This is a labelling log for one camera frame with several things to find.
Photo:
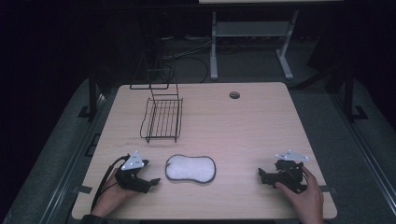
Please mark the white sponge with dark edge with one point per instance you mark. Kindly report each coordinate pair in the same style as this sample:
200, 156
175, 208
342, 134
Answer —
190, 168

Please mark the black metal post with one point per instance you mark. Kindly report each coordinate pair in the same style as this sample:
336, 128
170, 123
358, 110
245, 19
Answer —
350, 96
92, 96

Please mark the person's right hand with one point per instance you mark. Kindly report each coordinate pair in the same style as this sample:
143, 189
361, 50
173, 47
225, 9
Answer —
306, 199

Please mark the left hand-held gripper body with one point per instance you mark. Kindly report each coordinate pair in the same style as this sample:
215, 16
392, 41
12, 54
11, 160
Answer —
131, 174

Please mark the grey tape strip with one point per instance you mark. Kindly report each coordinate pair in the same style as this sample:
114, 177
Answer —
82, 189
327, 188

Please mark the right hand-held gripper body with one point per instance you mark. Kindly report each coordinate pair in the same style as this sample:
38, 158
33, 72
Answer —
289, 175

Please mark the grey metal stand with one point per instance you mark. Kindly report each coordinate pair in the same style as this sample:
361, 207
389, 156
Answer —
249, 29

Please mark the person's left hand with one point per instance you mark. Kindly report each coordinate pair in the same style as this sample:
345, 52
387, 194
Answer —
110, 199

